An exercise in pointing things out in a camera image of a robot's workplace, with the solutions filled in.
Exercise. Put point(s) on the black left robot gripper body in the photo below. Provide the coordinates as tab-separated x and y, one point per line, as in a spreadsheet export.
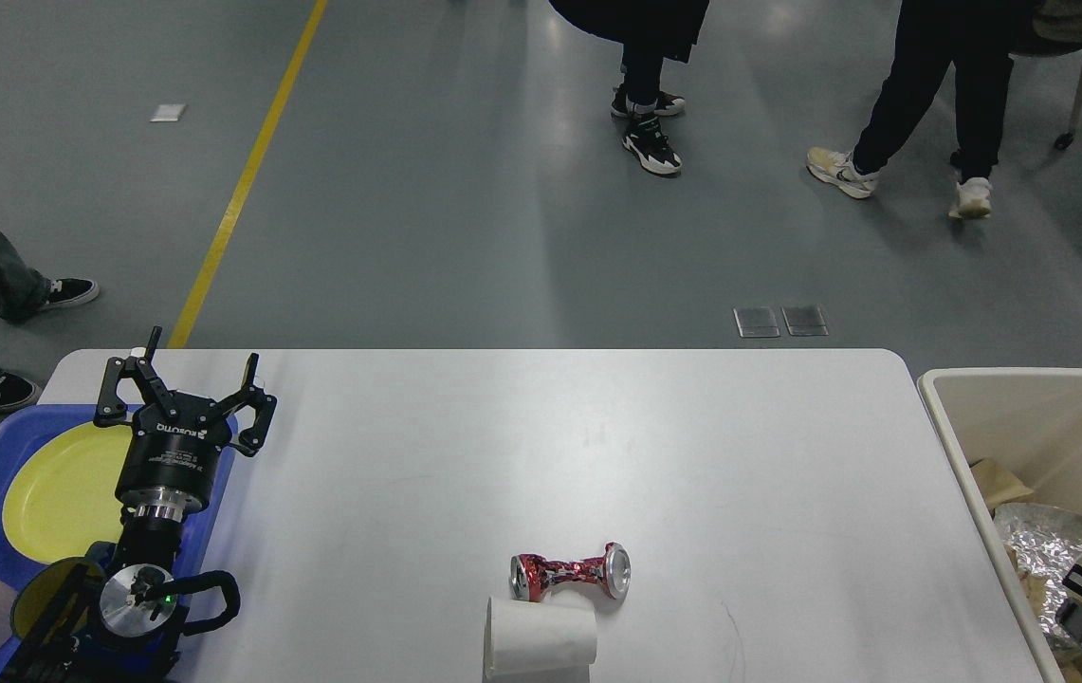
172	460

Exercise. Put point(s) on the foil tray with paper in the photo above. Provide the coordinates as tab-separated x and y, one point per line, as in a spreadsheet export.
1044	543

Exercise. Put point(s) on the yellow plastic plate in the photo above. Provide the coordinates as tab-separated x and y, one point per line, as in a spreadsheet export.
63	499

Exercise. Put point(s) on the crushed red can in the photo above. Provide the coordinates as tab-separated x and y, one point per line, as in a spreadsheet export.
532	575

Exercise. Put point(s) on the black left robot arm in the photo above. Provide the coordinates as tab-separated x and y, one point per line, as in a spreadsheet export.
119	612

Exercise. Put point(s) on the beige plastic bin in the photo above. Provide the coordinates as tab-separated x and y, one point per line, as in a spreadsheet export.
1029	420

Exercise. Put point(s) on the blue plastic tray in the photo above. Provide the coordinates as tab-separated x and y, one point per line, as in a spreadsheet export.
24	433

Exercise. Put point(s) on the dark blue HOME mug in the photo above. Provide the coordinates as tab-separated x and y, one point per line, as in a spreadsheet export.
55	613

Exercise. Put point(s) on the white paper on floor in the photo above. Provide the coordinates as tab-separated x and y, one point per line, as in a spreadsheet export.
168	112

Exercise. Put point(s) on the right floor socket plate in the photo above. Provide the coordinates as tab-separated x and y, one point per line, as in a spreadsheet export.
805	321

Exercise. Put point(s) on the floor socket plate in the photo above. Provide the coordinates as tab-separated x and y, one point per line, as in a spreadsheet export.
805	321
756	322

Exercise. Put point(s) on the left floor socket plate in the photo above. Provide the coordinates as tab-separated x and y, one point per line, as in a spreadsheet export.
756	322

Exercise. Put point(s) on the person at right edge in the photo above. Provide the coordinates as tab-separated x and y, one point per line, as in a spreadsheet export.
976	39

